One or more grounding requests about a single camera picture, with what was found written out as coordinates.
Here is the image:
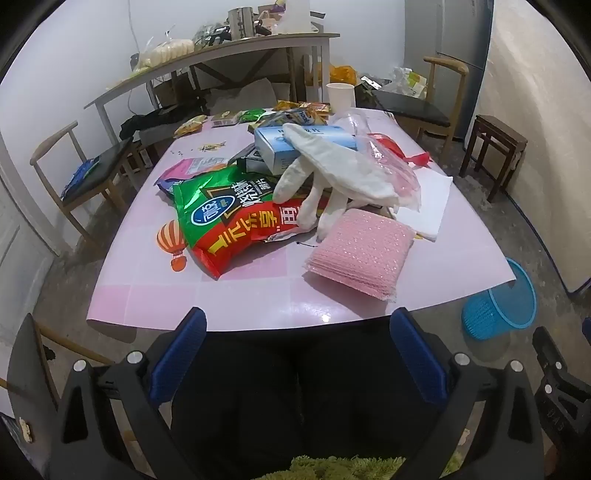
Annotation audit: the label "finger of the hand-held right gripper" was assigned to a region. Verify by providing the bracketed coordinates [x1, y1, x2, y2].
[532, 326, 571, 372]

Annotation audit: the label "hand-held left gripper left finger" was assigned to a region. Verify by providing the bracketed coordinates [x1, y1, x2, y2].
[48, 307, 208, 480]

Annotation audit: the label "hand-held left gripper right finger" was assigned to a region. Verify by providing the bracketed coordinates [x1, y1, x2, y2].
[389, 307, 546, 480]

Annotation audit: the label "blue plastic wastebasket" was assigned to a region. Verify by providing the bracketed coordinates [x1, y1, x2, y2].
[462, 257, 537, 341]

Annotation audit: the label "pink glitter scouring pad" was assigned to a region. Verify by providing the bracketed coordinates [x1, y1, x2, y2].
[305, 209, 416, 303]

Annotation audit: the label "red green snack bag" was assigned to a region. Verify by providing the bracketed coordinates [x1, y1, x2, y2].
[173, 164, 324, 279]

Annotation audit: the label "light blue carton box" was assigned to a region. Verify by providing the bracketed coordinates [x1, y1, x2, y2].
[254, 124, 361, 176]

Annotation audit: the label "white paper cup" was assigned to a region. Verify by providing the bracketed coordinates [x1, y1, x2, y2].
[326, 83, 355, 115]

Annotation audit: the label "green fuzzy cloth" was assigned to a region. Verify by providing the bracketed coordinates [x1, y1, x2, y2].
[252, 455, 407, 480]

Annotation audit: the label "white paper napkin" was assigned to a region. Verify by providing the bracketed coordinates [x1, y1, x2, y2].
[392, 171, 454, 242]

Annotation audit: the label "wooden chair dark seat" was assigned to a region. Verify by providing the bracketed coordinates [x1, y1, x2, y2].
[0, 314, 116, 416]

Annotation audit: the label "purple snack packet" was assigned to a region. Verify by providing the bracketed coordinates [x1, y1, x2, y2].
[154, 157, 232, 195]

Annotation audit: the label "clear dotted plastic bag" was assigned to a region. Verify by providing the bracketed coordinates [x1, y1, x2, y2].
[332, 113, 423, 213]

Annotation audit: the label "white panelled door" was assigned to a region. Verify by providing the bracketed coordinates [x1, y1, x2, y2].
[0, 134, 61, 324]

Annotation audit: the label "wooden chair with blue packet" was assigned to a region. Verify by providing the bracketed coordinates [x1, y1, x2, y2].
[30, 121, 144, 257]

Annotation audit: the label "red plastic bag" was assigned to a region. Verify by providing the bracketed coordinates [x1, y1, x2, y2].
[369, 132, 432, 168]

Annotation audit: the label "dark wooden stool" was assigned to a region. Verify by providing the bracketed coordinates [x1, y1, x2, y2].
[459, 114, 528, 203]

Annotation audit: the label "yellow snack packet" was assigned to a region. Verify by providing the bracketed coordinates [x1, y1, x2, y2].
[173, 115, 208, 138]

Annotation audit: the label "black cloth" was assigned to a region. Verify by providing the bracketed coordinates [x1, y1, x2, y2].
[120, 108, 204, 139]

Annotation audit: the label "small brown snack packet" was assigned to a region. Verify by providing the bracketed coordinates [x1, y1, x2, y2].
[211, 111, 247, 127]

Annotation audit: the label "wooden chair black seat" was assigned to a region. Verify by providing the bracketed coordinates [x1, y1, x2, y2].
[372, 56, 469, 162]

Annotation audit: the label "brown cardboard box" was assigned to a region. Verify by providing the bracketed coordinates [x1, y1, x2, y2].
[152, 74, 204, 109]

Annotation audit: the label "orange snack packets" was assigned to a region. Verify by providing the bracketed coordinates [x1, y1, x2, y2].
[274, 100, 331, 114]

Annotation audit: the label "plastic bag of groceries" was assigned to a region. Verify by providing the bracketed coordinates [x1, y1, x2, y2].
[385, 67, 428, 99]

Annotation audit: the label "orange plastic bag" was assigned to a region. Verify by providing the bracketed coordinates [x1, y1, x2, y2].
[329, 65, 360, 86]

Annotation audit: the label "long grey desk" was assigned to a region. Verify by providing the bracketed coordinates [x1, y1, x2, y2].
[84, 32, 341, 144]

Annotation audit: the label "bag of white buns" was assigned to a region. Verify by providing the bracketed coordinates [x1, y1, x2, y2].
[139, 38, 195, 70]

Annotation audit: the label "metal container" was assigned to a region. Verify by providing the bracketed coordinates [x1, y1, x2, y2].
[226, 7, 257, 40]

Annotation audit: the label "grey refrigerator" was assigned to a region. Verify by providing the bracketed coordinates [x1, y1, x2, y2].
[405, 0, 495, 141]

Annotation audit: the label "white plastic container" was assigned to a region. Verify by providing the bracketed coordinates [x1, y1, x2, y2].
[277, 0, 320, 35]

